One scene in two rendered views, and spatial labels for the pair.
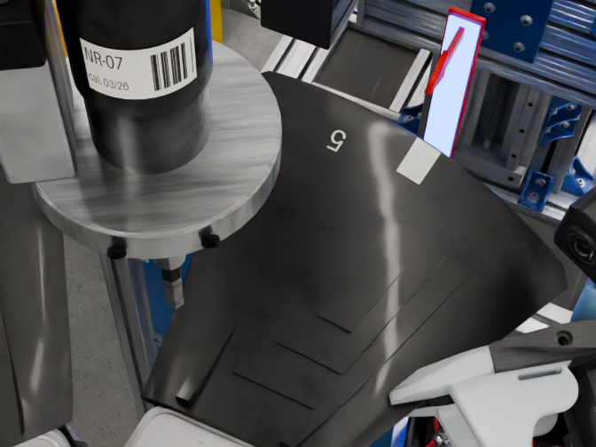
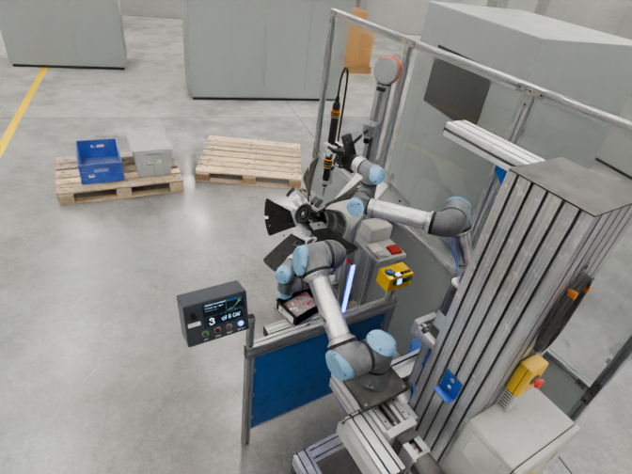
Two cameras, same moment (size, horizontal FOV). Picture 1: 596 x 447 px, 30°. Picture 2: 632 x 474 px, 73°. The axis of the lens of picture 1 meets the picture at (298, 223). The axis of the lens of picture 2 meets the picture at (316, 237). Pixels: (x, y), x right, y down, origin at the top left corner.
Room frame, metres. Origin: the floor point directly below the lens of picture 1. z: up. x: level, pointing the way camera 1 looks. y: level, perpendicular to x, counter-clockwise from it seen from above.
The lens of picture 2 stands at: (1.20, -1.59, 2.48)
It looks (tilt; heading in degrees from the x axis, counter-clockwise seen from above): 35 degrees down; 122
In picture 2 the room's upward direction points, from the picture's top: 8 degrees clockwise
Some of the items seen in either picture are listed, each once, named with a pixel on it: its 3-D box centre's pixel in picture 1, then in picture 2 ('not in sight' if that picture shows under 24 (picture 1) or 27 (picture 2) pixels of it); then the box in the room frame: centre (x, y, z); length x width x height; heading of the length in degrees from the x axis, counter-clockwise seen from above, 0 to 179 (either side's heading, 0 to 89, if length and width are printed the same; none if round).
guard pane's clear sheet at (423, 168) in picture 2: not in sight; (434, 158); (0.48, 0.70, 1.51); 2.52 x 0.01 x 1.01; 156
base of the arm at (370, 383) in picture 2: not in sight; (372, 369); (0.87, -0.48, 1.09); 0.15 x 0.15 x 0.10
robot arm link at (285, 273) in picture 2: not in sight; (286, 272); (0.29, -0.36, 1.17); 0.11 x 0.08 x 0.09; 103
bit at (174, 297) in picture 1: (169, 261); not in sight; (0.18, 0.04, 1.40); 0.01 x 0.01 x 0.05
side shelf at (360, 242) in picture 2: not in sight; (375, 244); (0.30, 0.59, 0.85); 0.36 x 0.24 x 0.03; 156
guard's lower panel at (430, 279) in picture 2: not in sight; (394, 287); (0.48, 0.70, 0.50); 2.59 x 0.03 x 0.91; 156
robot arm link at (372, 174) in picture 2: not in sight; (371, 172); (0.45, -0.03, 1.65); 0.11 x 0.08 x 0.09; 166
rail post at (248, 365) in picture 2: not in sight; (246, 402); (0.29, -0.59, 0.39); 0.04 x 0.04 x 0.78; 66
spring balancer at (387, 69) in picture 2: not in sight; (387, 70); (0.04, 0.75, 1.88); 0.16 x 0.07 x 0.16; 11
